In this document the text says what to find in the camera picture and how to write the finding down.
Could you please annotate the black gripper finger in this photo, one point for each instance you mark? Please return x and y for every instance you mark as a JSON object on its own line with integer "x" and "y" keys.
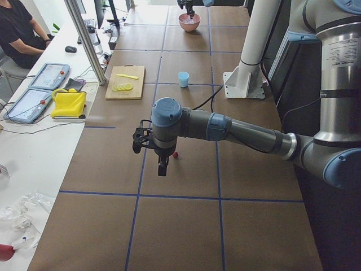
{"x": 190, "y": 11}

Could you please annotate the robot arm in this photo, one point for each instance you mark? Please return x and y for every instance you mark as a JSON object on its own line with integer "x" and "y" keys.
{"x": 206, "y": 3}
{"x": 323, "y": 136}

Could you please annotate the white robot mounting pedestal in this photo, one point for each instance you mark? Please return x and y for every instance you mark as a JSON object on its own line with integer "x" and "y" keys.
{"x": 245, "y": 81}

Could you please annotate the seated person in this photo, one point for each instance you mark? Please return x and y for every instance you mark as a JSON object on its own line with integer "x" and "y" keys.
{"x": 22, "y": 38}

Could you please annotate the black computer mouse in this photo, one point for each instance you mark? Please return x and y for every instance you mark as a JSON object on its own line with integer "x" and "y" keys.
{"x": 70, "y": 49}

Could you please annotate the crumpled plastic bags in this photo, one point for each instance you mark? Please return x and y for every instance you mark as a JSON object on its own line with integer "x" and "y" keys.
{"x": 22, "y": 223}

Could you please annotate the lemon slice top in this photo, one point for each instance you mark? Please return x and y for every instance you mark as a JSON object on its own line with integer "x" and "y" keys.
{"x": 129, "y": 86}

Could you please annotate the grey wallet pouch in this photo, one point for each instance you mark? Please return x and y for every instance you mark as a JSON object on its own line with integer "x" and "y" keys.
{"x": 76, "y": 84}

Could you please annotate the upper teach pendant tablet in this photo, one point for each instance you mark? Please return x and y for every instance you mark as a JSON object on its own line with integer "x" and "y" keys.
{"x": 50, "y": 76}

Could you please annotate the bamboo cutting board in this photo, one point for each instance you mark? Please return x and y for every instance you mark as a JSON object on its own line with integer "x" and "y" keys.
{"x": 136, "y": 93}

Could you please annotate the white power strip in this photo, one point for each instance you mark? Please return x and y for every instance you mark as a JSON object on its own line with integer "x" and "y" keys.
{"x": 90, "y": 87}

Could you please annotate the yellow cloth bag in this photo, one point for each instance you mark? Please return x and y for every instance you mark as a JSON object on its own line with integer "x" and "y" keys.
{"x": 69, "y": 104}

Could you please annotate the teach pendant tablet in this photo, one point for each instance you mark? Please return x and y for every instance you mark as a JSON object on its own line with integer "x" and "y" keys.
{"x": 50, "y": 76}
{"x": 29, "y": 106}

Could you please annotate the aluminium frame post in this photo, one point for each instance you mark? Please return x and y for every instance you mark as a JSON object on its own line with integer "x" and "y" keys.
{"x": 77, "y": 19}

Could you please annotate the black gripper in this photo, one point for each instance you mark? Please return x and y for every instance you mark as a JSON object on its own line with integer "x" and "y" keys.
{"x": 163, "y": 152}

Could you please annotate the pink bowl of ice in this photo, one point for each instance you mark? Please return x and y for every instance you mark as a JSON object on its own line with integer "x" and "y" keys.
{"x": 187, "y": 23}

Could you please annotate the clear water bottle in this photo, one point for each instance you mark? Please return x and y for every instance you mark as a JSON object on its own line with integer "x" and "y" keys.
{"x": 94, "y": 39}

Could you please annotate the lower teach pendant tablet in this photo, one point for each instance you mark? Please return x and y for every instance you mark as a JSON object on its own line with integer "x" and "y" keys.
{"x": 29, "y": 106}

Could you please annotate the light blue paper cup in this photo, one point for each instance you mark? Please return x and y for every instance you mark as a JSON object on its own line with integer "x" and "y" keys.
{"x": 183, "y": 78}

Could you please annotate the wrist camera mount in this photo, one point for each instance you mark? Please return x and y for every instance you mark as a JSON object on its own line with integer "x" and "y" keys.
{"x": 143, "y": 137}

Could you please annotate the yellow plastic knife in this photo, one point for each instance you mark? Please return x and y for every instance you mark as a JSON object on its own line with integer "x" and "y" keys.
{"x": 127, "y": 76}

